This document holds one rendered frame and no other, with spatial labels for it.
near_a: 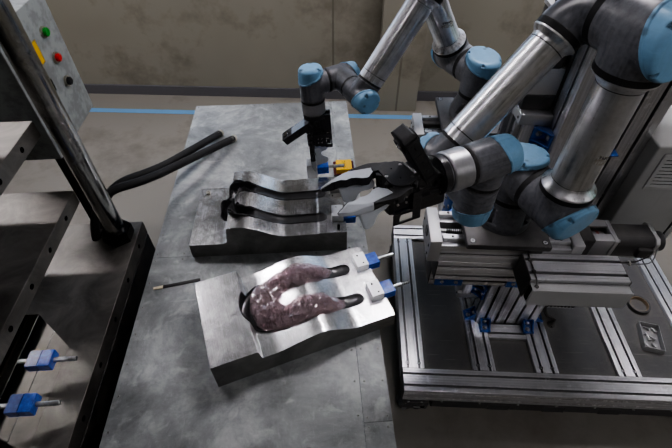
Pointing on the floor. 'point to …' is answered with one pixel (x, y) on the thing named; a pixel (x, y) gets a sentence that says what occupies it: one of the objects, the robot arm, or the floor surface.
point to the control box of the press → (19, 106)
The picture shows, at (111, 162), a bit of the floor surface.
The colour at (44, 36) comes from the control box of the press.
